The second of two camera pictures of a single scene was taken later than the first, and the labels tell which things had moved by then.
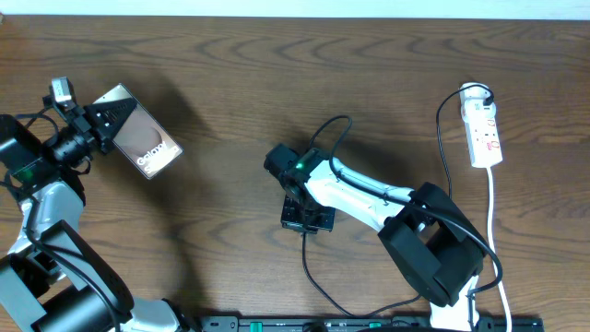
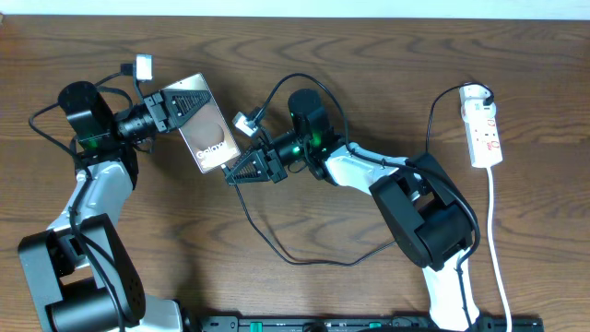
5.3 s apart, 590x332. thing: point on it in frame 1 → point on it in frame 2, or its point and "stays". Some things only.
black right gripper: [289, 220] → [262, 173]
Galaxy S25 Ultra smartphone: [141, 138] → [206, 132]
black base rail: [365, 324] stays
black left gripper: [76, 118] → [164, 101]
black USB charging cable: [488, 100] → [490, 103]
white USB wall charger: [472, 100] stays
